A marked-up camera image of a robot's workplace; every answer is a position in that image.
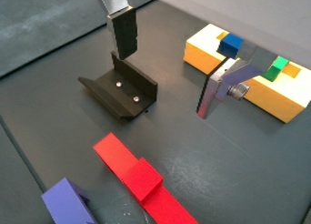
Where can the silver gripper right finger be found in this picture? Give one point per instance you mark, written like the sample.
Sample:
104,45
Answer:
226,82

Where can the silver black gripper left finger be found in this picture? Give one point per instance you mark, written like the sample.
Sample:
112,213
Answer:
122,23

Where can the purple m-shaped block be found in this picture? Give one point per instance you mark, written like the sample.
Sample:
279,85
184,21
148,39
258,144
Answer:
67,203

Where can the yellow white board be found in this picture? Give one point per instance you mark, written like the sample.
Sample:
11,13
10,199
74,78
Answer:
283,97

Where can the blue block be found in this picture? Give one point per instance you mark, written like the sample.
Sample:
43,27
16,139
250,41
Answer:
230,46

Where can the green block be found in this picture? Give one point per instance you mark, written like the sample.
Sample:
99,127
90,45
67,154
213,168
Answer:
275,69

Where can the red m-shaped block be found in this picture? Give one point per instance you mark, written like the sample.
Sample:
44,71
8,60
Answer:
143,181

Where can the black angle bracket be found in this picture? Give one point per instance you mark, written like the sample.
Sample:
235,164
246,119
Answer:
124,89

